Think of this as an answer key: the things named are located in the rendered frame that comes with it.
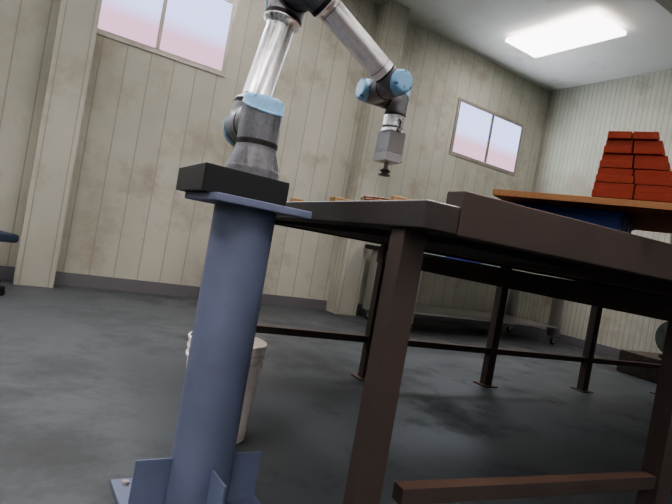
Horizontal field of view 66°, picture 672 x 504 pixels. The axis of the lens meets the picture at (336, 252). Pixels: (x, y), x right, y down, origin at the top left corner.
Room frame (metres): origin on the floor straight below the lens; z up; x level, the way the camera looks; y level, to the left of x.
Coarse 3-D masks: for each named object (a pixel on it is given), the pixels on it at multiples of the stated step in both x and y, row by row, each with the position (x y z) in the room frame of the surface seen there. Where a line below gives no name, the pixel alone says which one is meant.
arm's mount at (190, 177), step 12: (180, 168) 1.47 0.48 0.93; (192, 168) 1.37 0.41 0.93; (204, 168) 1.29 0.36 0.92; (216, 168) 1.30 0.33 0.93; (228, 168) 1.32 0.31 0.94; (180, 180) 1.45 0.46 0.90; (192, 180) 1.36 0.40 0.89; (204, 180) 1.29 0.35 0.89; (216, 180) 1.30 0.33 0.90; (228, 180) 1.32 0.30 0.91; (240, 180) 1.34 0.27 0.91; (252, 180) 1.35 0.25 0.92; (264, 180) 1.37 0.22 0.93; (276, 180) 1.39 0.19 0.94; (228, 192) 1.32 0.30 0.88; (240, 192) 1.34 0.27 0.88; (252, 192) 1.36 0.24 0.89; (264, 192) 1.37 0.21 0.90; (276, 192) 1.39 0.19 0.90
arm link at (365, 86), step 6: (366, 78) 1.72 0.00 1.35; (360, 84) 1.73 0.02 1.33; (366, 84) 1.70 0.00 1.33; (372, 84) 1.70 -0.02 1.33; (360, 90) 1.72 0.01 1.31; (366, 90) 1.70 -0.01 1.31; (372, 90) 1.69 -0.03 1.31; (360, 96) 1.72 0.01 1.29; (366, 96) 1.72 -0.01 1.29; (372, 96) 1.71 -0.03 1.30; (378, 96) 1.68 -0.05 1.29; (366, 102) 1.75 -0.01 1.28; (372, 102) 1.74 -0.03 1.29; (378, 102) 1.73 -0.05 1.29; (384, 102) 1.75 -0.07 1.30; (384, 108) 1.78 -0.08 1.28
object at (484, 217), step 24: (456, 192) 1.10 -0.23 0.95; (480, 216) 1.09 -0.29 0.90; (504, 216) 1.12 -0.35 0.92; (528, 216) 1.15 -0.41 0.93; (552, 216) 1.18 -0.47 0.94; (480, 240) 1.10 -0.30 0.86; (504, 240) 1.13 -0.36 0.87; (528, 240) 1.16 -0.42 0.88; (552, 240) 1.19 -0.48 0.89; (576, 240) 1.22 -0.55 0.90; (600, 240) 1.25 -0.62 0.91; (624, 240) 1.29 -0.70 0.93; (648, 240) 1.33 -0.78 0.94; (600, 264) 1.26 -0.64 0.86; (624, 264) 1.29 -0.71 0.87; (648, 264) 1.33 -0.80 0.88
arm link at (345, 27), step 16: (288, 0) 1.51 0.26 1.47; (304, 0) 1.48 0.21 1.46; (320, 0) 1.47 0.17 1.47; (336, 0) 1.49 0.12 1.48; (320, 16) 1.51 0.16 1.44; (336, 16) 1.50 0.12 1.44; (352, 16) 1.53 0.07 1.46; (336, 32) 1.54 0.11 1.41; (352, 32) 1.53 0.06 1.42; (352, 48) 1.56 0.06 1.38; (368, 48) 1.55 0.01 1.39; (368, 64) 1.58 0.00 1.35; (384, 64) 1.58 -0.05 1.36; (384, 80) 1.60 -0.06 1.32; (400, 80) 1.59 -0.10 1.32; (384, 96) 1.66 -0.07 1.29
